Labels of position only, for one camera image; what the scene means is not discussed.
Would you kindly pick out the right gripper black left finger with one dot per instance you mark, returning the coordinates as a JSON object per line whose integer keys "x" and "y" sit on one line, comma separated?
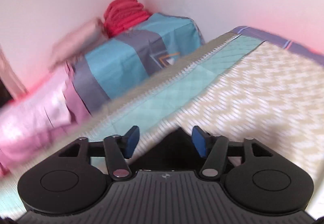
{"x": 117, "y": 150}

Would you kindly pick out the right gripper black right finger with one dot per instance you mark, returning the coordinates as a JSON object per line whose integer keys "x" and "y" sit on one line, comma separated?
{"x": 213, "y": 149}

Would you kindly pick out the black pants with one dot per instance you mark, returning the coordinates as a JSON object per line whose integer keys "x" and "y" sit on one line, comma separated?
{"x": 175, "y": 151}

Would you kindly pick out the chevron patterned quilt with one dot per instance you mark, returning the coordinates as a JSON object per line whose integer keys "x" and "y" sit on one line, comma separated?
{"x": 237, "y": 86}

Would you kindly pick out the pink floral pillow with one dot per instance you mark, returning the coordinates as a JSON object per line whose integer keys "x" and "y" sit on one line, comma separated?
{"x": 38, "y": 118}

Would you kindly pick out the blue grey pillow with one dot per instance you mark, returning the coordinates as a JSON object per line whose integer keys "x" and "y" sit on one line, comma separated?
{"x": 125, "y": 61}

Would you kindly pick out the peach small pillow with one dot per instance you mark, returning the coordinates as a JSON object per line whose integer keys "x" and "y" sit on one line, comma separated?
{"x": 77, "y": 43}

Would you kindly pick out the purple striped bedsheet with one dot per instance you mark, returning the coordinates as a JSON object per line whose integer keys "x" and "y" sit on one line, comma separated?
{"x": 281, "y": 42}

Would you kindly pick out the red knitted blanket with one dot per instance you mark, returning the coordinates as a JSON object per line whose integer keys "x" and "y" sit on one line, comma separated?
{"x": 122, "y": 15}

